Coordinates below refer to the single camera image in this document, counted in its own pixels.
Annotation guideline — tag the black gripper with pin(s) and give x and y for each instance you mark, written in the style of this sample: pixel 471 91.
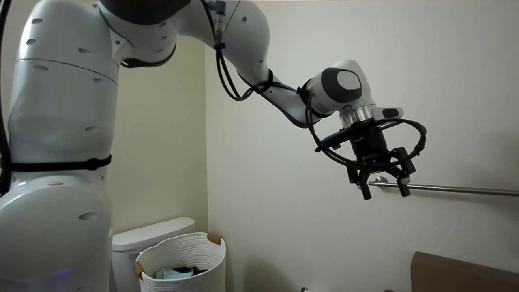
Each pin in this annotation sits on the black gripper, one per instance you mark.
pixel 369 142

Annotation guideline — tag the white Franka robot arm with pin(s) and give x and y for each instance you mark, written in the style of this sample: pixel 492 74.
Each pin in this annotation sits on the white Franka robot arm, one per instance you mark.
pixel 59 108

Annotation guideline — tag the brown armchair sofa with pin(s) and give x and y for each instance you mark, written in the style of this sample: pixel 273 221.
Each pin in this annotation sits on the brown armchair sofa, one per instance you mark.
pixel 465 273

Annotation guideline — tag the white laundry basket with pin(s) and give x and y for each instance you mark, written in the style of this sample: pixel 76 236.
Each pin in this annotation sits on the white laundry basket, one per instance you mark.
pixel 187 260

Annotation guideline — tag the clothes in basket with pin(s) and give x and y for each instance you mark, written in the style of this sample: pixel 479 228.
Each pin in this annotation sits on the clothes in basket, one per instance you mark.
pixel 176 273

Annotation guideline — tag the white toilet tank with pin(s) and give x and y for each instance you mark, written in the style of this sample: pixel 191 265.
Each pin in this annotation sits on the white toilet tank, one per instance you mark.
pixel 147 233

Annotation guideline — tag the metal wall grab bar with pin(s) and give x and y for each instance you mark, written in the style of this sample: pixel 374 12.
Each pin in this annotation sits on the metal wall grab bar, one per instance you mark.
pixel 460 189

